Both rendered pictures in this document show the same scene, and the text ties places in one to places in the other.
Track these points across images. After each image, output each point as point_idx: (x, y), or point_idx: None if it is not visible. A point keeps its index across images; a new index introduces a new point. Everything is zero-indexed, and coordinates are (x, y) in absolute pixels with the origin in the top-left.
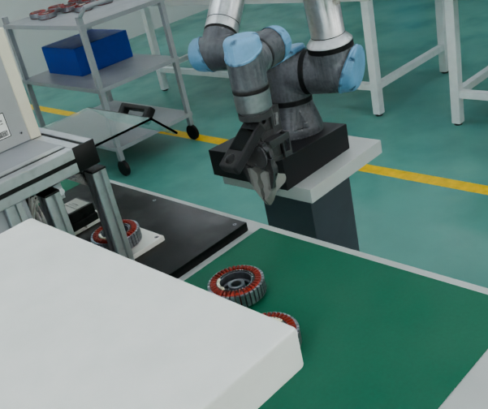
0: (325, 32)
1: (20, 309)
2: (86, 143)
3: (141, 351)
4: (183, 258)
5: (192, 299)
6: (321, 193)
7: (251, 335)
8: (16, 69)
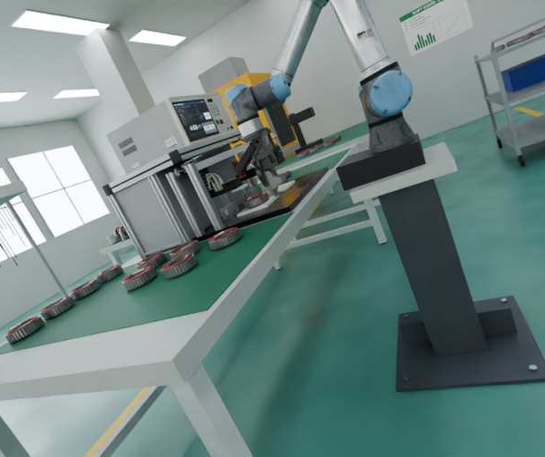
0: (359, 65)
1: None
2: (173, 150)
3: None
4: (250, 218)
5: None
6: (364, 197)
7: None
8: (175, 115)
